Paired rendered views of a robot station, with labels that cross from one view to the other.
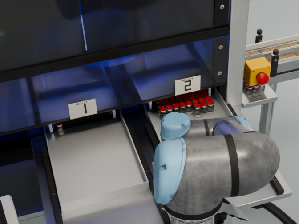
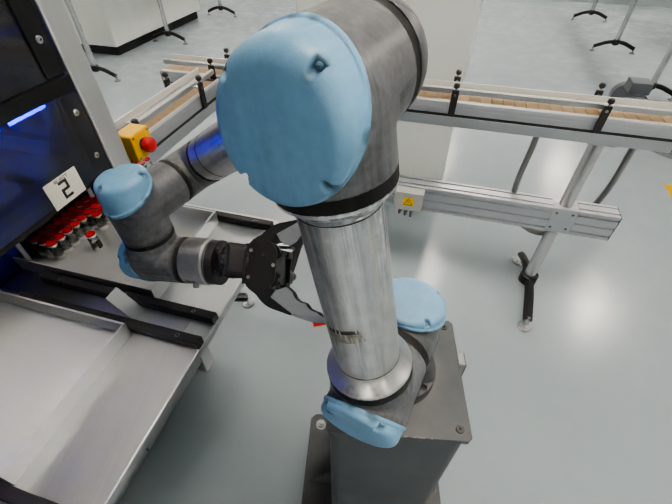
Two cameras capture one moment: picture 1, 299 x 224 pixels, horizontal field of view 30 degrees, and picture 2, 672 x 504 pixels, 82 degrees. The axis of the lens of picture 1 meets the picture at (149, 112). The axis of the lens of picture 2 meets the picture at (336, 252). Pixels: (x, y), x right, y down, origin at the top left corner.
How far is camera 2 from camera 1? 86 cm
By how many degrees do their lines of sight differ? 44
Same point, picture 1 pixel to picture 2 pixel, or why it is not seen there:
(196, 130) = (162, 175)
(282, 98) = not seen: hidden behind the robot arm
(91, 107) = not seen: outside the picture
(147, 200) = (142, 346)
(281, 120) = not seen: hidden behind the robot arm
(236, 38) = (89, 93)
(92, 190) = (41, 408)
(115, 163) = (43, 348)
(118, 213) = (118, 394)
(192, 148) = (324, 12)
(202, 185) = (393, 82)
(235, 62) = (106, 133)
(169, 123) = (116, 182)
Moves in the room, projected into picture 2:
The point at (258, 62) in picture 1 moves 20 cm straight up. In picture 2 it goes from (130, 129) to (97, 44)
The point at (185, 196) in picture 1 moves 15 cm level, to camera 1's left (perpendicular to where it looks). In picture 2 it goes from (378, 128) to (244, 258)
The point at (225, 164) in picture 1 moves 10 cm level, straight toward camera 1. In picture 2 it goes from (395, 23) to (524, 49)
